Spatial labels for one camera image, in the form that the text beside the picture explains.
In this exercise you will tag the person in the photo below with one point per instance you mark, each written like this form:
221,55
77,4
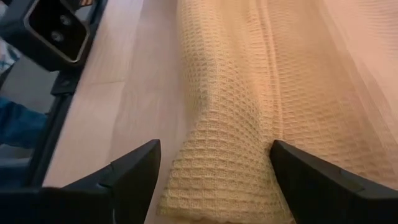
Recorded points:
18,124

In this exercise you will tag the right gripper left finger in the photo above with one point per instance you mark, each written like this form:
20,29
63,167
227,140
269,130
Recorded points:
93,202

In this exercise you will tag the black silver-rimmed stereo camera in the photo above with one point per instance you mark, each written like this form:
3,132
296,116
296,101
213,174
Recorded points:
56,31

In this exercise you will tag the yellow waffle-weave towel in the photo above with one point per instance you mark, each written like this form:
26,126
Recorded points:
248,93

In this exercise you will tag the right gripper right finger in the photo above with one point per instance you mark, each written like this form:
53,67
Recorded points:
326,199

